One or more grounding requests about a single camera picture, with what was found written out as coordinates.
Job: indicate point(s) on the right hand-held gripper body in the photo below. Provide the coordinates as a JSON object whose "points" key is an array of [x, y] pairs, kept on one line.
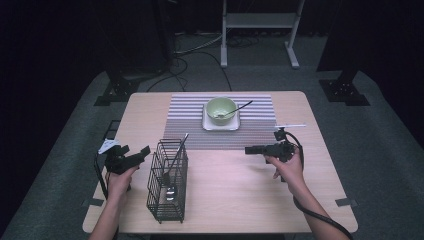
{"points": [[280, 151]]}

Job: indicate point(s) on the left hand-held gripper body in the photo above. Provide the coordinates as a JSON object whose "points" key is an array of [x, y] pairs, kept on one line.
{"points": [[121, 164]]}

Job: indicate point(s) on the pale green bowl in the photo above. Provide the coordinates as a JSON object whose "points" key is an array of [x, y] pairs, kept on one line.
{"points": [[213, 115]]}

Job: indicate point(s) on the person's left hand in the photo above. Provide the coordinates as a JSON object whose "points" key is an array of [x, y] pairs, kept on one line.
{"points": [[118, 185]]}

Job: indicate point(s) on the person's right hand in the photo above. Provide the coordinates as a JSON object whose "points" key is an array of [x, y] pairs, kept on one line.
{"points": [[291, 173]]}

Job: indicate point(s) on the grey striped placemat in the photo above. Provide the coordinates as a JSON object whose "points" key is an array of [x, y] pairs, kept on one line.
{"points": [[186, 133]]}

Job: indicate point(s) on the grey tape strip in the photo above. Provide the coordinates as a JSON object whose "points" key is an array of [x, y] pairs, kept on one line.
{"points": [[92, 202], [346, 202]]}

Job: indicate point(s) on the shiny metal spoon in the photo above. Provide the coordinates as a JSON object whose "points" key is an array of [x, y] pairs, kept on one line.
{"points": [[170, 193]]}

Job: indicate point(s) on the white square plate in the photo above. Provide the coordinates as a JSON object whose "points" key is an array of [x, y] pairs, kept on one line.
{"points": [[208, 126]]}

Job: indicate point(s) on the black metal stand base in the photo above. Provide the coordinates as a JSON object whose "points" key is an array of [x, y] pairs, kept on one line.
{"points": [[343, 91], [115, 90]]}

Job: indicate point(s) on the white metal desk frame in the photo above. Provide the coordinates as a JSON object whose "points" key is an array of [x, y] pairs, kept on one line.
{"points": [[260, 20]]}

